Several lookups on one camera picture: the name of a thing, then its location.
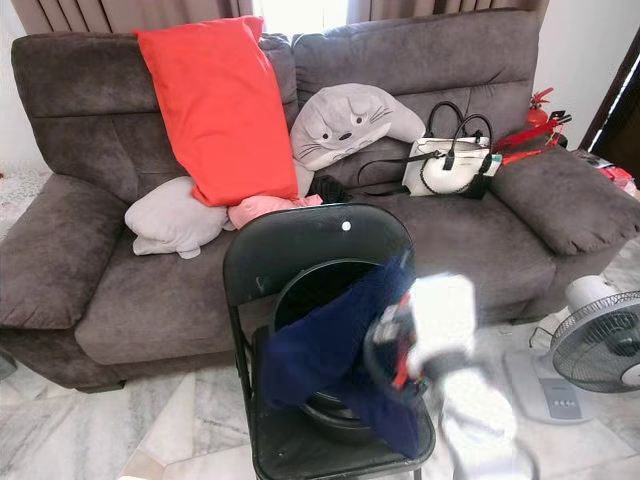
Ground dark garment with red trim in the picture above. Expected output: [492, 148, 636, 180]
[260, 252, 426, 461]

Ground side table with lace cloth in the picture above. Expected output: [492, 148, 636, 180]
[0, 165, 51, 236]

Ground brown fabric sofa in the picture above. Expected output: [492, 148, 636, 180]
[0, 8, 640, 393]

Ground grey plush cushion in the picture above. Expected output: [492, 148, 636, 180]
[125, 175, 233, 259]

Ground red pillow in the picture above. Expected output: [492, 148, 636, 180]
[135, 15, 299, 208]

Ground brown curtain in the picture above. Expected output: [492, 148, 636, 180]
[345, 0, 551, 23]
[10, 0, 256, 36]

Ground pink cloth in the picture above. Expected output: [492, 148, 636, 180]
[228, 193, 323, 231]

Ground black folding chair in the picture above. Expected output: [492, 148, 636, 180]
[222, 203, 439, 480]

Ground black plastic bucket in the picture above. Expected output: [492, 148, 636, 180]
[272, 258, 411, 446]

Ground black pouch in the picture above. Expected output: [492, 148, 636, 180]
[308, 175, 351, 206]

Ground grey cat face cushion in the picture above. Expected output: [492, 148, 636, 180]
[290, 83, 427, 173]

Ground window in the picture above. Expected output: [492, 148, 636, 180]
[253, 0, 349, 36]

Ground red fire extinguisher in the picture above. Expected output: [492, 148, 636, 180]
[527, 87, 558, 129]

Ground white standing fan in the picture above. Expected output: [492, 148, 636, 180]
[505, 275, 640, 426]

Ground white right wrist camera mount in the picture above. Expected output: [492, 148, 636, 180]
[408, 272, 478, 353]

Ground white handbag black handles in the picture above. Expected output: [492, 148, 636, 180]
[355, 100, 504, 199]

